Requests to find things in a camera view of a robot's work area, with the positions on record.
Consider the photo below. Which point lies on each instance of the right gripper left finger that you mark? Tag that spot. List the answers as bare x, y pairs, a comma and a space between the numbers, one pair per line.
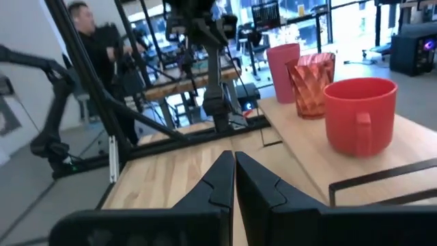
211, 191

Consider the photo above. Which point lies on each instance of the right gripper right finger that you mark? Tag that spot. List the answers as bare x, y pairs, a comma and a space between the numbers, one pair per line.
263, 191

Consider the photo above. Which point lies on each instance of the ribbed orange translucent cup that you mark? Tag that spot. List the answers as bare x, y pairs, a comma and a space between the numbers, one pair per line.
312, 89

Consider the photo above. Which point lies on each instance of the tall smooth red plastic tumbler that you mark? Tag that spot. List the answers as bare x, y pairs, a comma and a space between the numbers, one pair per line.
280, 75

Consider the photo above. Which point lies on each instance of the red ceramic mug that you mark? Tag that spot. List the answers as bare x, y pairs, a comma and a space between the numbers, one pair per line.
358, 116

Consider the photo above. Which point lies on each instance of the black background robot arm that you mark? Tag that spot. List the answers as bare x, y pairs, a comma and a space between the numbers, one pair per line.
51, 130

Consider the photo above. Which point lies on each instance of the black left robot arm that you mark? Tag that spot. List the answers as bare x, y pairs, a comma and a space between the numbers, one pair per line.
215, 85

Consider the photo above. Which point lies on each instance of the black box with blue light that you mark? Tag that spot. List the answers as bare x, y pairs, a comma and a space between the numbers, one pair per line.
247, 97

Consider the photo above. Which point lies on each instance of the wooden background table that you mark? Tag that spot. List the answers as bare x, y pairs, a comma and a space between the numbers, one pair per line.
184, 83

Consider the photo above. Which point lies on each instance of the black office chair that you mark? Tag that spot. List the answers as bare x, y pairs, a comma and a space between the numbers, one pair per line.
254, 48

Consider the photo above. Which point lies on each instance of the black monitor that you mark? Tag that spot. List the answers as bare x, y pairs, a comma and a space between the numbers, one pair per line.
266, 15

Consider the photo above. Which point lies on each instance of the person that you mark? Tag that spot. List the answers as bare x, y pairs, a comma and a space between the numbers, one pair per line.
99, 48

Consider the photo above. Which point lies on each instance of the black computer tower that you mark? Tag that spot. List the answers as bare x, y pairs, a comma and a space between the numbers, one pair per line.
413, 53

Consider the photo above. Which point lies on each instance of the black frame wooden top shelf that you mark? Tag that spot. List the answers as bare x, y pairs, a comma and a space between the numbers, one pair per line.
341, 171

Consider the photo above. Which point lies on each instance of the black rig frame post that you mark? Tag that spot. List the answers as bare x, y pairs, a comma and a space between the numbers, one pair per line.
88, 78

